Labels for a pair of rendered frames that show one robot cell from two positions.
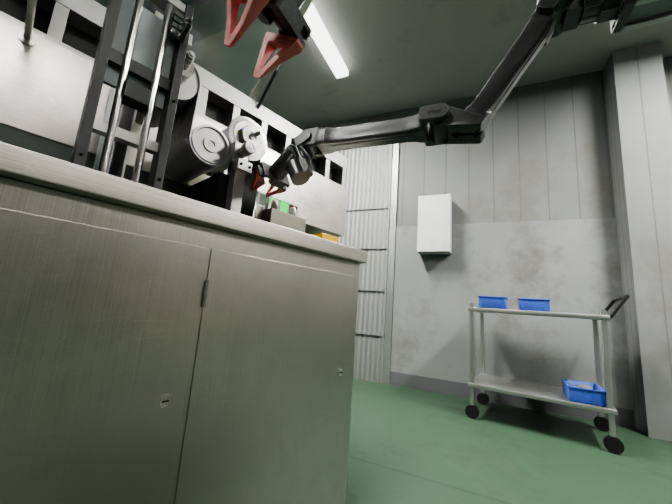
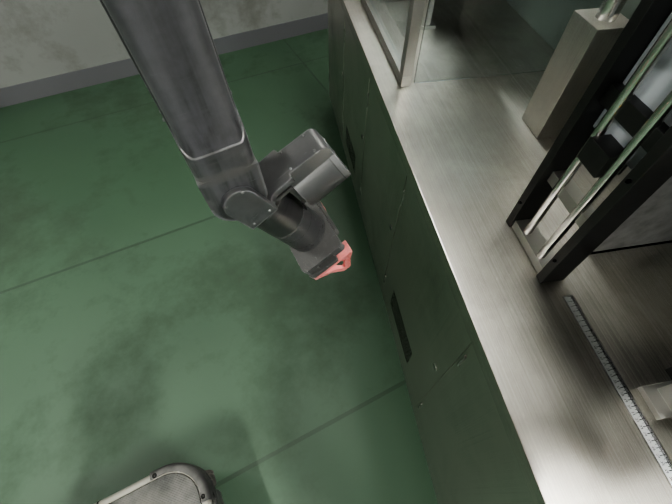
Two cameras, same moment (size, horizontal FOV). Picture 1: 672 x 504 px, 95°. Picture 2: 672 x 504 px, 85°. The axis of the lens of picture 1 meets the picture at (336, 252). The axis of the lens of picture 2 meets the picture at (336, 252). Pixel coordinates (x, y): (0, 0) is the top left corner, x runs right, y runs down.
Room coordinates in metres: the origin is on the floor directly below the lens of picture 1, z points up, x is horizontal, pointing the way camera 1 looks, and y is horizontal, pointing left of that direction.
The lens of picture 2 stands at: (0.58, -0.11, 1.53)
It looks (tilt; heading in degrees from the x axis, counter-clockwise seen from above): 56 degrees down; 128
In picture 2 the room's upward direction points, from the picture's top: straight up
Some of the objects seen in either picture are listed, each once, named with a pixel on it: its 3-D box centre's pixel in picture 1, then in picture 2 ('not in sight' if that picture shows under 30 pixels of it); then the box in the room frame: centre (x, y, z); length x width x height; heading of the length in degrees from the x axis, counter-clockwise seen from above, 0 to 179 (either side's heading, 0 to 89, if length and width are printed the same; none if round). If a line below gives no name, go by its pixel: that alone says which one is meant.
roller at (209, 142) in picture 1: (193, 155); not in sight; (0.96, 0.50, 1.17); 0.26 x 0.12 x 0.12; 47
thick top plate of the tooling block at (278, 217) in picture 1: (257, 228); not in sight; (1.21, 0.32, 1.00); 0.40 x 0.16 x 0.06; 47
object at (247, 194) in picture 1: (240, 189); not in sight; (1.09, 0.37, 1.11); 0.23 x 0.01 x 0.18; 47
